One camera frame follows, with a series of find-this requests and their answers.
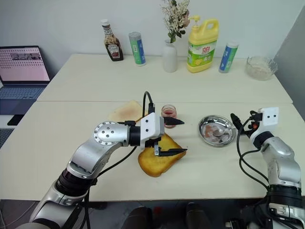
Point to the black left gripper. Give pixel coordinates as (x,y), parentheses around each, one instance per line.
(152,143)

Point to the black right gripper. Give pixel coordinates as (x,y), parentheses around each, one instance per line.
(252,128)

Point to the metal spoon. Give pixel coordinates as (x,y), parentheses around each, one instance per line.
(218,132)

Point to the slice of toast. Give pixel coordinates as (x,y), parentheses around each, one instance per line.
(155,164)

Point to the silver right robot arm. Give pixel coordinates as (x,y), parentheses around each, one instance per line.
(281,155)

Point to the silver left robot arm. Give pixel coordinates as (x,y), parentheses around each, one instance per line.
(107,133)

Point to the small glass jam jar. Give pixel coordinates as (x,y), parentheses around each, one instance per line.
(168,111)

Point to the round metal plate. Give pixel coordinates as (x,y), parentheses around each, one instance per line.
(205,124)

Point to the clear glass bowl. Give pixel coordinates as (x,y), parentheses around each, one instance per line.
(261,69)

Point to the blue green tube can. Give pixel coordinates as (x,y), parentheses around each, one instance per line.
(138,51)
(228,58)

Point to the yellow detergent pump bottle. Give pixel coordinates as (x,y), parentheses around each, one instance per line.
(201,52)

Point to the white ceramic vase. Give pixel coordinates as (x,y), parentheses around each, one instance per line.
(169,59)

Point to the ketchup bottle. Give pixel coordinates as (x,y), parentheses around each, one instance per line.
(114,48)

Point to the dried flower bouquet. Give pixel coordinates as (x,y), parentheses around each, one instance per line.
(176,16)

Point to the flat black device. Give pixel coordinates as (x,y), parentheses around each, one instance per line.
(15,120)

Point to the grey mesh pad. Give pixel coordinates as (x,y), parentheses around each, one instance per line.
(4,137)

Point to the open laptop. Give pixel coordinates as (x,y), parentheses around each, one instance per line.
(21,64)

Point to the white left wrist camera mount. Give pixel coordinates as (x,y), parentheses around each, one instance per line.
(151,126)

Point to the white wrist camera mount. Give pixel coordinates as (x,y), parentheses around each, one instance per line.
(269,117)
(151,126)

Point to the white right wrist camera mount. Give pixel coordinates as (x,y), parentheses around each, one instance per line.
(269,117)

